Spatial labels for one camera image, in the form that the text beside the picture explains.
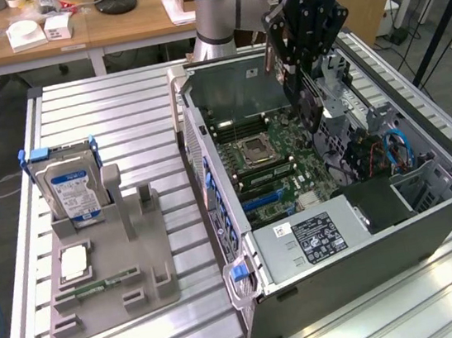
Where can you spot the black grey PC case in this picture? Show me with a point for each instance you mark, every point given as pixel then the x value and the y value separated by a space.
pixel 350 286

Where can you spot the small silver chipset heatsink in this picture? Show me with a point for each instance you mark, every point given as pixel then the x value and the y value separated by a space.
pixel 308 200

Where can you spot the tall metal disk bay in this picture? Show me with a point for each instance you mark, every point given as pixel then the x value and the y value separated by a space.
pixel 344 116

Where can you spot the grey power supply unit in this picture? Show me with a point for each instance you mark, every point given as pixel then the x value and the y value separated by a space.
pixel 279 253

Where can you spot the small white printed box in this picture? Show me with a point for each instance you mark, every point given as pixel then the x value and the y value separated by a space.
pixel 58 30

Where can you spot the green RAM stick installed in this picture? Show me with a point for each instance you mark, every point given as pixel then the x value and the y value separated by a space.
pixel 266 177

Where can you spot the hard disk with blue caddy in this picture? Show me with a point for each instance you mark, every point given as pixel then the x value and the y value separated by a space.
pixel 73 193

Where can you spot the low metal disk bay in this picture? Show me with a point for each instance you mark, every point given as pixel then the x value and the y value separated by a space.
pixel 428 188

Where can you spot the green RAM stick loose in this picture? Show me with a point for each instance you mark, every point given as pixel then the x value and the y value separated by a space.
pixel 95 287

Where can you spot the blue case release latch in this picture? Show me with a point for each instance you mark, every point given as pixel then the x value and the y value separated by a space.
pixel 242 274

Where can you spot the blue expansion slot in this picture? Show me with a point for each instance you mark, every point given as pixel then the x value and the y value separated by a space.
pixel 263 201

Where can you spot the white box round dish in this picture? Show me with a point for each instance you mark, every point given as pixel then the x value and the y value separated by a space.
pixel 27 34

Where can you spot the white paper booklet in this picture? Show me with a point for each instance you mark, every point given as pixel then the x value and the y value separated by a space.
pixel 178 12

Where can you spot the silver CPU chip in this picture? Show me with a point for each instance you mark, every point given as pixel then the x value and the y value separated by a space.
pixel 73 262

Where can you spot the wooden desk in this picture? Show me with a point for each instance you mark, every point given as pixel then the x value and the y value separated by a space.
pixel 128 27

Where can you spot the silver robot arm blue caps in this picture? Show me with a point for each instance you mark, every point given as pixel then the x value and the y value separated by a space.
pixel 222 11

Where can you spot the blue card retention clip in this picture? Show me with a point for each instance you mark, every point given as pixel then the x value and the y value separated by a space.
pixel 212 187
pixel 227 224
pixel 220 205
pixel 206 168

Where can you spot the green motherboard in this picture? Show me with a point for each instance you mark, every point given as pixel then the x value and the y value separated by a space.
pixel 305 167

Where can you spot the black graphics card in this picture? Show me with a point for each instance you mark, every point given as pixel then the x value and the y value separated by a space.
pixel 309 108

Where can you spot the metal CPU socket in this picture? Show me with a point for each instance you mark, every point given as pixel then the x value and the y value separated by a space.
pixel 256 148

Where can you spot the grey plastic parts rack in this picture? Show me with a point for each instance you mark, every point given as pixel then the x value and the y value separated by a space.
pixel 146 263

